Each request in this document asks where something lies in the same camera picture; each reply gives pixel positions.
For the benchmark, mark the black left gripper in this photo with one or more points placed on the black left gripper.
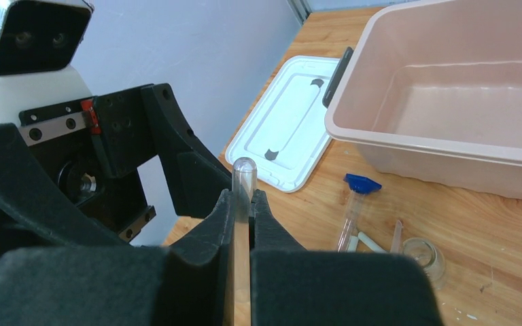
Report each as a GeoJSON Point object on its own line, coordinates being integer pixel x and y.
{"type": "Point", "coordinates": [92, 147]}

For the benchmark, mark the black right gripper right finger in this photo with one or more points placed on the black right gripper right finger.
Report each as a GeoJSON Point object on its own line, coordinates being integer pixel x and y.
{"type": "Point", "coordinates": [291, 285]}

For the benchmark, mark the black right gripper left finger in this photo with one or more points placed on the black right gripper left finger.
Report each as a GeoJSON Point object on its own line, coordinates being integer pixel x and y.
{"type": "Point", "coordinates": [85, 275]}

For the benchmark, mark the clear test tube blue cap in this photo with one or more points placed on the clear test tube blue cap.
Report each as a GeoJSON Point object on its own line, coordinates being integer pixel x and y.
{"type": "Point", "coordinates": [244, 178]}

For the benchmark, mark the pink plastic storage bin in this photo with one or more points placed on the pink plastic storage bin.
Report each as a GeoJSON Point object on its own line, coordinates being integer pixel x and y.
{"type": "Point", "coordinates": [433, 91]}

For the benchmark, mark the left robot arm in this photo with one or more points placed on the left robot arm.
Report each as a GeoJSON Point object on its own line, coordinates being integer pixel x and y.
{"type": "Point", "coordinates": [23, 92]}

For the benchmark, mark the white clay triangle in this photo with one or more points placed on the white clay triangle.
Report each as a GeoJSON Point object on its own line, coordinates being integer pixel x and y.
{"type": "Point", "coordinates": [369, 243]}

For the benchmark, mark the clear glass funnel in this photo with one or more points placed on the clear glass funnel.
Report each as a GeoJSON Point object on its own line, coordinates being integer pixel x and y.
{"type": "Point", "coordinates": [397, 238]}

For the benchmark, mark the blue capped tube near lid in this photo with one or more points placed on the blue capped tube near lid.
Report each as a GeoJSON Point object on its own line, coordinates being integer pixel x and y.
{"type": "Point", "coordinates": [359, 188]}

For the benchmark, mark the small glass beaker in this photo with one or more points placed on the small glass beaker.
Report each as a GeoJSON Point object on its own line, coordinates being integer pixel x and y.
{"type": "Point", "coordinates": [429, 257]}

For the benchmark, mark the aluminium frame post left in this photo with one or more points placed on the aluminium frame post left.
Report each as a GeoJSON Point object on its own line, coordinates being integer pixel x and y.
{"type": "Point", "coordinates": [301, 9]}

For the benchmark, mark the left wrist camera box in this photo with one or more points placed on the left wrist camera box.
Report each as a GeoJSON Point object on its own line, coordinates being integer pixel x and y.
{"type": "Point", "coordinates": [41, 36]}

